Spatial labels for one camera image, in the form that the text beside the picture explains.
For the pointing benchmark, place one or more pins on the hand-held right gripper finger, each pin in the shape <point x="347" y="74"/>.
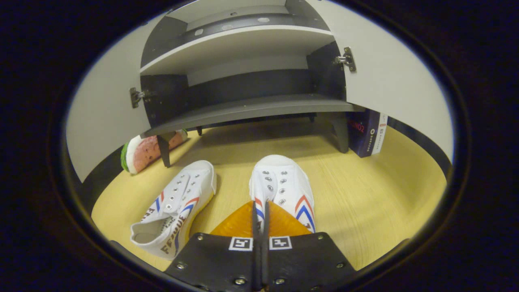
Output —
<point x="256" y="227"/>
<point x="265" y="227"/>

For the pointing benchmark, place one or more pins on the white striped canvas shoe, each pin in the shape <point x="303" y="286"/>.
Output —
<point x="182" y="198"/>
<point x="284" y="178"/>

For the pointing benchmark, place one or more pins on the white shoe cabinet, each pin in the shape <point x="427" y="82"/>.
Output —
<point x="243" y="109"/>

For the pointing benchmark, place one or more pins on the white cabinet door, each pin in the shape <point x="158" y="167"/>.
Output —
<point x="397" y="81"/>
<point x="105" y="113"/>

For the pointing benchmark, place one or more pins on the metal door hinge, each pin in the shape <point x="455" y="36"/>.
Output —
<point x="346" y="59"/>
<point x="136" y="97"/>

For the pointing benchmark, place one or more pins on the white cabinet shelf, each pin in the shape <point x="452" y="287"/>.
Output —
<point x="235" y="48"/>

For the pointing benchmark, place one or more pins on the watermelon slice toy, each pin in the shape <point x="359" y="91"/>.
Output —
<point x="148" y="152"/>

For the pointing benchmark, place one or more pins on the dark blue box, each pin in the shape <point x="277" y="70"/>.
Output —
<point x="365" y="134"/>

